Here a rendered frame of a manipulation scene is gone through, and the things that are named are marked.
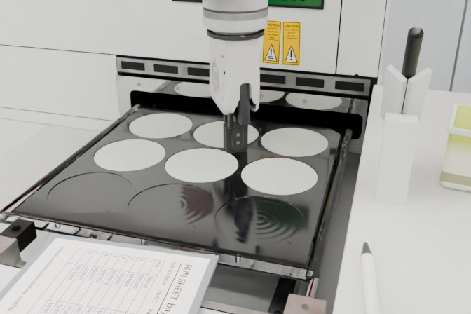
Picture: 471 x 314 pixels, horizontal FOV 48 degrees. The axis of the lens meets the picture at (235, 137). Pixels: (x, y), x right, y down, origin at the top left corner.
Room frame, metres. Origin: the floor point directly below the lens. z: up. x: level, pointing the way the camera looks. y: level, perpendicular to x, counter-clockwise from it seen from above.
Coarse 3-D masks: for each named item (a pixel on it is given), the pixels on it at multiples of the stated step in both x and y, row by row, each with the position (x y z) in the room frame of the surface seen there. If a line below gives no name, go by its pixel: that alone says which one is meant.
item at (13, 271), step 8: (0, 264) 0.35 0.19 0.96; (0, 272) 0.34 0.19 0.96; (8, 272) 0.34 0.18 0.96; (16, 272) 0.34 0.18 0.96; (0, 280) 0.33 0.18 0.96; (8, 280) 0.33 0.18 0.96; (0, 288) 0.32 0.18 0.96; (200, 312) 0.29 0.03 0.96; (208, 312) 0.29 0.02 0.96; (216, 312) 0.29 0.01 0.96
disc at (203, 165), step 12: (180, 156) 0.66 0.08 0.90; (192, 156) 0.66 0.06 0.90; (204, 156) 0.66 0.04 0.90; (216, 156) 0.66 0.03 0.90; (228, 156) 0.66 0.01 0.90; (168, 168) 0.63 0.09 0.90; (180, 168) 0.63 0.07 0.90; (192, 168) 0.63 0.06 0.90; (204, 168) 0.63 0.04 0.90; (216, 168) 0.63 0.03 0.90; (228, 168) 0.63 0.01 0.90; (192, 180) 0.59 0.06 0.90; (204, 180) 0.59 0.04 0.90; (216, 180) 0.59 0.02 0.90
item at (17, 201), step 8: (136, 104) 0.85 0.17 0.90; (128, 112) 0.82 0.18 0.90; (120, 120) 0.79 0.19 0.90; (112, 128) 0.76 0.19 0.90; (96, 136) 0.72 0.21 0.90; (104, 136) 0.73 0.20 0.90; (88, 144) 0.69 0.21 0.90; (80, 152) 0.67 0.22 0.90; (64, 160) 0.64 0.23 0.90; (72, 160) 0.65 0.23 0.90; (56, 168) 0.62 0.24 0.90; (64, 168) 0.63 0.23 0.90; (48, 176) 0.60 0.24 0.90; (40, 184) 0.58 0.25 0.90; (24, 192) 0.56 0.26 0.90; (32, 192) 0.56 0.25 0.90; (16, 200) 0.54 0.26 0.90; (24, 200) 0.55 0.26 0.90; (8, 208) 0.52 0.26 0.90
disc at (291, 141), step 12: (276, 132) 0.74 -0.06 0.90; (288, 132) 0.74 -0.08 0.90; (300, 132) 0.74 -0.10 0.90; (312, 132) 0.74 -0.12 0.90; (264, 144) 0.70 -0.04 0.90; (276, 144) 0.70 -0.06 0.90; (288, 144) 0.70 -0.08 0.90; (300, 144) 0.70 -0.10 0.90; (312, 144) 0.70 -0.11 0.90; (324, 144) 0.70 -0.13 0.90
